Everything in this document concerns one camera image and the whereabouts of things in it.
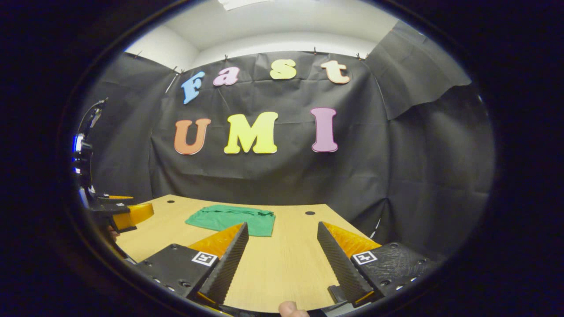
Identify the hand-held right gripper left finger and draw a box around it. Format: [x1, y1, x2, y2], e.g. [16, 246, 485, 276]
[134, 221, 249, 305]

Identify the white ceiling light panel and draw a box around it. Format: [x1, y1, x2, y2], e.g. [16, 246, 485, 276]
[218, 0, 276, 11]

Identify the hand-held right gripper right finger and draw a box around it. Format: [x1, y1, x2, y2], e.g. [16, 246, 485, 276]
[316, 221, 437, 309]

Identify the green T-shirt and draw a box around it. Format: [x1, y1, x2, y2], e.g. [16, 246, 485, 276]
[185, 204, 276, 237]

